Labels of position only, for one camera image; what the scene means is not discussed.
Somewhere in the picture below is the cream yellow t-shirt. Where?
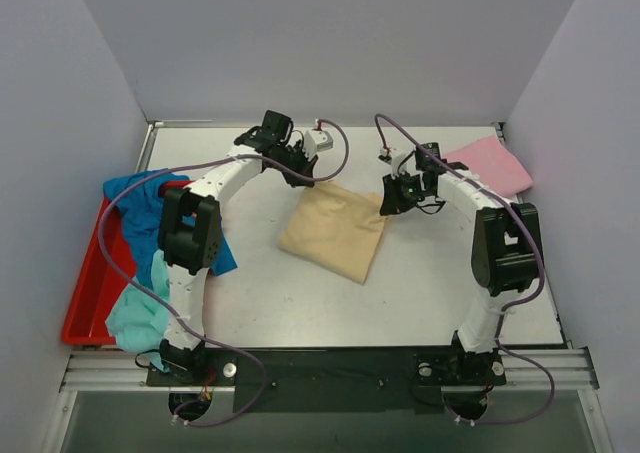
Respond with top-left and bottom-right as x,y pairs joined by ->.
278,182 -> 386,284

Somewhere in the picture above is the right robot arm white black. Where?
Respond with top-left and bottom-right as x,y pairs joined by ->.
378,150 -> 544,382

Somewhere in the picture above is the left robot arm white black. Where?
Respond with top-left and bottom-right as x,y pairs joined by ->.
159,111 -> 333,385

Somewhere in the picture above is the folded pink t-shirt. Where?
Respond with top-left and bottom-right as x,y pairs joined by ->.
445,137 -> 534,197

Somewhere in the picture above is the blue t-shirt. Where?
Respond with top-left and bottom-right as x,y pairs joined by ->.
103,170 -> 237,288

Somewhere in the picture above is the red plastic bin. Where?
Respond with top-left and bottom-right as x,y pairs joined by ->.
61,181 -> 188,346

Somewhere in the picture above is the teal t-shirt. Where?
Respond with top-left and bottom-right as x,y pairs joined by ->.
105,250 -> 174,374

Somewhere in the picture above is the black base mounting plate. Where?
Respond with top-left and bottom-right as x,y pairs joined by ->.
146,346 -> 506,413

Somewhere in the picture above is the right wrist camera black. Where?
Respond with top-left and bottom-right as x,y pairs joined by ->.
415,142 -> 441,171

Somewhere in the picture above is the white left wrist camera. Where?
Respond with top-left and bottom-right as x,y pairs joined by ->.
303,129 -> 334,158

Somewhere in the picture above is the aluminium rail frame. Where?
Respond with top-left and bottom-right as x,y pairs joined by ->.
62,122 -> 613,452

